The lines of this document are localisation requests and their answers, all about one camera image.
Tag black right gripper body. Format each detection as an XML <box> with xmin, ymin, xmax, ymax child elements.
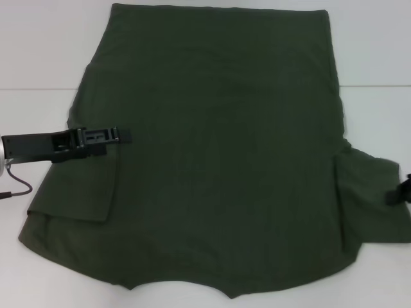
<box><xmin>399</xmin><ymin>173</ymin><xmax>411</xmax><ymax>203</ymax></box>

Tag dark green t-shirt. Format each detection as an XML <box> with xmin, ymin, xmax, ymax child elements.
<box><xmin>16</xmin><ymin>2</ymin><xmax>411</xmax><ymax>300</ymax></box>

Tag dark left arm cable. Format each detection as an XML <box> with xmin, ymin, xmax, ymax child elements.
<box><xmin>0</xmin><ymin>166</ymin><xmax>33</xmax><ymax>200</ymax></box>

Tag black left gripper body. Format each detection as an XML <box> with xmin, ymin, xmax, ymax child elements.
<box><xmin>1</xmin><ymin>128</ymin><xmax>86</xmax><ymax>163</ymax></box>

